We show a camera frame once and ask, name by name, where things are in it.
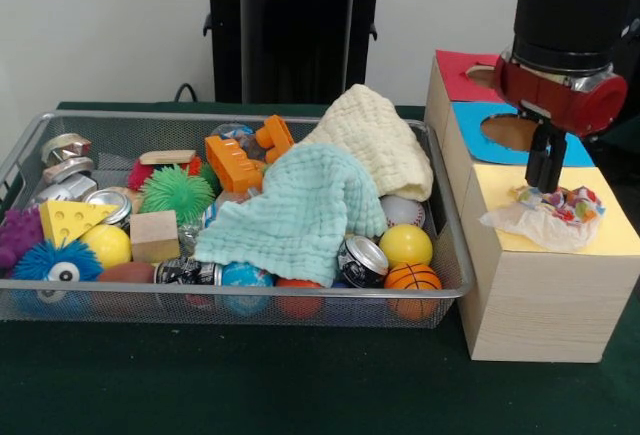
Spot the shallow clear mesh bin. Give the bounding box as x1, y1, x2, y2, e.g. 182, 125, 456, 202
0, 109, 476, 329

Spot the plain wooden block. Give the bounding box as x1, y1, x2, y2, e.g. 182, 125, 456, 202
129, 209, 181, 264

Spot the cream white waffle cloth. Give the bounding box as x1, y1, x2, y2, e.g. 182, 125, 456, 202
299, 83, 435, 202

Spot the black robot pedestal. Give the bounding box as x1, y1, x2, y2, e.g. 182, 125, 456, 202
192, 0, 404, 105

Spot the yellow ball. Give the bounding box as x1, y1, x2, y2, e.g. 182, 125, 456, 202
378, 223, 434, 269

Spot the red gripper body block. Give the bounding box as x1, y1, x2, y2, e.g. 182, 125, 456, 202
493, 54, 629, 139

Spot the blue spiky ball with eye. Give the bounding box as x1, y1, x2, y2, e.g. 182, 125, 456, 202
13, 238, 105, 306

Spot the white baseball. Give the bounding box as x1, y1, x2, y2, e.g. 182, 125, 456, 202
380, 194, 427, 229

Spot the dark green table cloth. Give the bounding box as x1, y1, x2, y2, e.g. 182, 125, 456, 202
599, 117, 640, 156
0, 100, 640, 435

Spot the mint green waffle cloth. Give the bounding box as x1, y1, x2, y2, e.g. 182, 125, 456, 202
193, 145, 389, 289

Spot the yellow cheese wedge toy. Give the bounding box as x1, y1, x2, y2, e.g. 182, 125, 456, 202
39, 199, 121, 247

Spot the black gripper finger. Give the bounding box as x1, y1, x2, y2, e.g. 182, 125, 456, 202
538, 132, 569, 195
524, 124, 550, 187

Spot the small orange basketball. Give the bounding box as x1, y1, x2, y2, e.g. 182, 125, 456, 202
383, 262, 444, 319

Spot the purple spiky toy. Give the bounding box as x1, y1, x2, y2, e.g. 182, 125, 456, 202
0, 204, 46, 270

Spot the colourful patterned cloth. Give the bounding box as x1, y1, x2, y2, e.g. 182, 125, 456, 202
479, 184, 607, 252

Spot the green spiky ball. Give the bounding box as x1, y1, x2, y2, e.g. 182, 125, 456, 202
138, 163, 216, 226

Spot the wooden box with three holes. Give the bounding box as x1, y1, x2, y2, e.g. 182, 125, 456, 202
423, 49, 640, 364

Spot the blue globe ball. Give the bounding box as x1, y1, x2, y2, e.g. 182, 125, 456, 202
222, 260, 275, 316

